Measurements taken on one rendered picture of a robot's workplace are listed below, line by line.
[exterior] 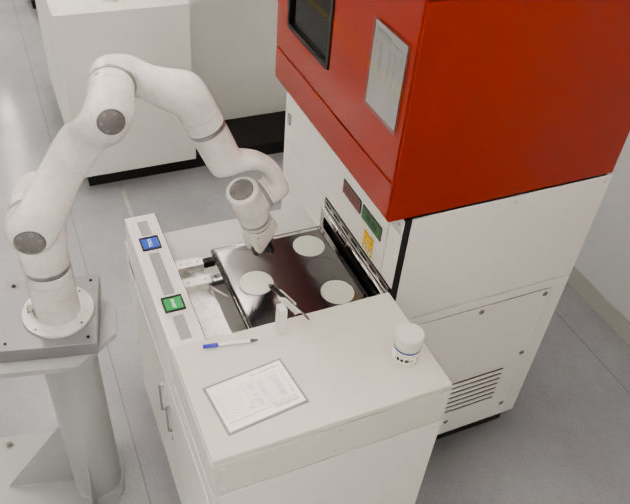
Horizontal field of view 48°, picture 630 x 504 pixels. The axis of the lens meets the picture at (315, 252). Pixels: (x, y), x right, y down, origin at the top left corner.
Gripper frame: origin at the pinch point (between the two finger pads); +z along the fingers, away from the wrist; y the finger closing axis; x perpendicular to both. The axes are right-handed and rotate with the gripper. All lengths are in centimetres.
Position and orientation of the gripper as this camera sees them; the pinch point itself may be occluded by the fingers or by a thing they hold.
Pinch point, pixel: (268, 247)
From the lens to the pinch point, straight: 203.5
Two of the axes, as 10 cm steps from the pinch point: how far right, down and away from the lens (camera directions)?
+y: -4.9, 8.1, -3.3
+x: 8.6, 3.9, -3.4
